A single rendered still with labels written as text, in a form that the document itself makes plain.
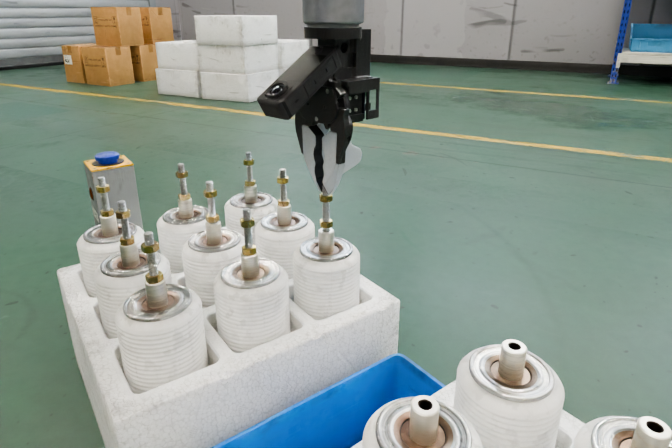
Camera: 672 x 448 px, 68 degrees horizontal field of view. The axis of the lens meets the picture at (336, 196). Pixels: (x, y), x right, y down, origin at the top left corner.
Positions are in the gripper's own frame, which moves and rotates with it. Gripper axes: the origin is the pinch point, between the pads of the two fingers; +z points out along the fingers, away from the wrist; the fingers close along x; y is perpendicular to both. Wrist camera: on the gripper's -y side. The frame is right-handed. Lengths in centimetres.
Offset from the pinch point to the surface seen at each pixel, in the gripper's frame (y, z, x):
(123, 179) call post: -10.7, 6.2, 39.7
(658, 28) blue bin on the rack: 476, -8, 76
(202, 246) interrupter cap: -11.5, 9.6, 12.7
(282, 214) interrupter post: 1.8, 8.0, 10.9
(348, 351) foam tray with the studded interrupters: -2.3, 21.7, -7.4
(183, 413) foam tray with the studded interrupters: -24.6, 19.7, -3.5
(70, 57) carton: 103, 15, 413
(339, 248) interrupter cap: 2.1, 9.7, -1.3
